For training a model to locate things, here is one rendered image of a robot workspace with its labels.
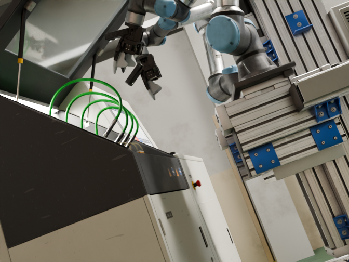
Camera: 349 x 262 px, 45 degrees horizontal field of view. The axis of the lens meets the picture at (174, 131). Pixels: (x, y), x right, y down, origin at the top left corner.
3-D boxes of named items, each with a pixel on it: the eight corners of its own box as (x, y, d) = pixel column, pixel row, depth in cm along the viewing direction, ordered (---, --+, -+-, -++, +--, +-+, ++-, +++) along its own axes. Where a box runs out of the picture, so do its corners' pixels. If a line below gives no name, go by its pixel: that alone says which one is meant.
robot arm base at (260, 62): (276, 79, 162) (266, 56, 164) (282, 67, 147) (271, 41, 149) (239, 93, 162) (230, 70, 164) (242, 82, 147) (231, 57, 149)
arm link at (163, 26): (239, 5, 218) (170, 30, 190) (227, 17, 227) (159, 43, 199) (227, -13, 218) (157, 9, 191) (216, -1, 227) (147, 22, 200)
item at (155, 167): (150, 194, 149) (136, 152, 151) (139, 198, 149) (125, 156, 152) (188, 188, 208) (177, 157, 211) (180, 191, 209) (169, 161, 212)
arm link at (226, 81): (240, 87, 197) (229, 61, 199) (224, 98, 208) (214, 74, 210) (258, 83, 203) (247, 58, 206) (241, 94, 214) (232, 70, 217)
